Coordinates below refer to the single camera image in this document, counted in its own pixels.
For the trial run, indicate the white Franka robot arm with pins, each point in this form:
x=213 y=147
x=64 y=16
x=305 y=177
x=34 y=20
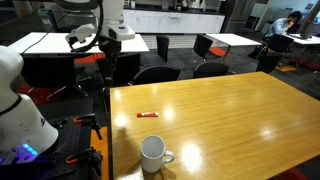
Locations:
x=20 y=123

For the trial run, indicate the small white table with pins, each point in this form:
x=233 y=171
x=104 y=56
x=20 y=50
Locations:
x=233 y=39

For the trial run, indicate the green bin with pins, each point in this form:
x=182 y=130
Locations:
x=44 y=13

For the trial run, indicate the red Expo marker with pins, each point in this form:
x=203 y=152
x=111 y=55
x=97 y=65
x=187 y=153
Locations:
x=147 y=114

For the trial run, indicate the large white table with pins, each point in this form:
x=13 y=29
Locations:
x=50 y=43

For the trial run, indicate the white desk with laptop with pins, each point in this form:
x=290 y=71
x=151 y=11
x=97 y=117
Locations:
x=308 y=40

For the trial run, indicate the steel refrigerator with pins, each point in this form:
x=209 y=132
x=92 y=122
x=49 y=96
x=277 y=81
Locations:
x=238 y=15

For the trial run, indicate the white ceramic mug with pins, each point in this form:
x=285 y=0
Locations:
x=152 y=156

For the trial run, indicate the white kitchen cabinets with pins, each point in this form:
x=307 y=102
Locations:
x=173 y=21

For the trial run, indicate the black mounting plate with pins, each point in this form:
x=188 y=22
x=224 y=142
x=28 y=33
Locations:
x=71 y=140

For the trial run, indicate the seated person blue shirt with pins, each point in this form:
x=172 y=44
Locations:
x=280 y=25

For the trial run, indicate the orange black clamp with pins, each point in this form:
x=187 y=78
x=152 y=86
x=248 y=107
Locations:
x=87 y=118
x=83 y=155

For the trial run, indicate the black office chair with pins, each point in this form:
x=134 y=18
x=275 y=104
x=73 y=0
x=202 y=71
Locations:
x=202 y=45
x=268 y=62
x=156 y=75
x=279 y=42
x=50 y=71
x=210 y=70
x=163 y=46

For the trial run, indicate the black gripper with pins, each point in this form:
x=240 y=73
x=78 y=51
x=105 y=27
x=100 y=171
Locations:
x=110 y=46

